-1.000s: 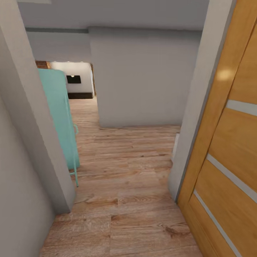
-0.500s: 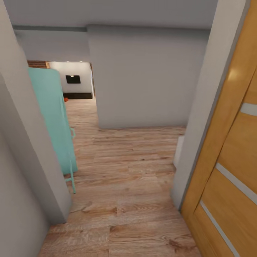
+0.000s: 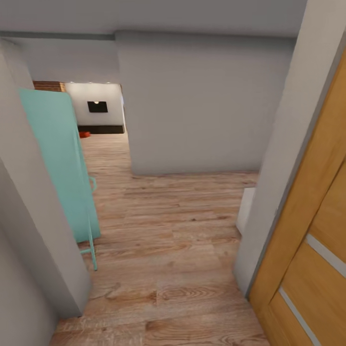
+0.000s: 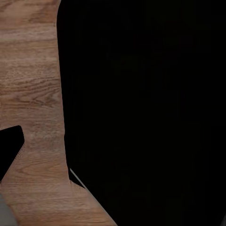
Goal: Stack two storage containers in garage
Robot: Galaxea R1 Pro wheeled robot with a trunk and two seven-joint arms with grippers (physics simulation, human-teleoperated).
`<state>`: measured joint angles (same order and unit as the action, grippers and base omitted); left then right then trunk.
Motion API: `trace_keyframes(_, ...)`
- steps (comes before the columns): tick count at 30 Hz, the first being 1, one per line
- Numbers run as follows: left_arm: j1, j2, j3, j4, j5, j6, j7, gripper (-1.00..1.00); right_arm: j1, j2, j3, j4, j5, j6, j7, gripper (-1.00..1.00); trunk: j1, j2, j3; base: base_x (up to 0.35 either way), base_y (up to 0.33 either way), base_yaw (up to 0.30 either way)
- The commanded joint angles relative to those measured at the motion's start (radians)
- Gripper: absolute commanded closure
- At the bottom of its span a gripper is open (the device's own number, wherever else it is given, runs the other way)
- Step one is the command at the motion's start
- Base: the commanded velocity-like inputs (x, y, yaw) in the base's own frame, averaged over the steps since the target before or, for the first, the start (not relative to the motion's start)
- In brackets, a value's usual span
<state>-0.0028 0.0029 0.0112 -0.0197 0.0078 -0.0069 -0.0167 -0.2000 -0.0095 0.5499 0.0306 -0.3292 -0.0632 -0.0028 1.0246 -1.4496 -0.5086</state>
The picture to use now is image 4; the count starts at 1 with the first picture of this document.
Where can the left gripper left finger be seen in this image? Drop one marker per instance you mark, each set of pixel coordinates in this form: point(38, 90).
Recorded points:
point(11, 141)

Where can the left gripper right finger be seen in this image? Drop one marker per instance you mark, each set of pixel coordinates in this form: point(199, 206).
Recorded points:
point(218, 139)

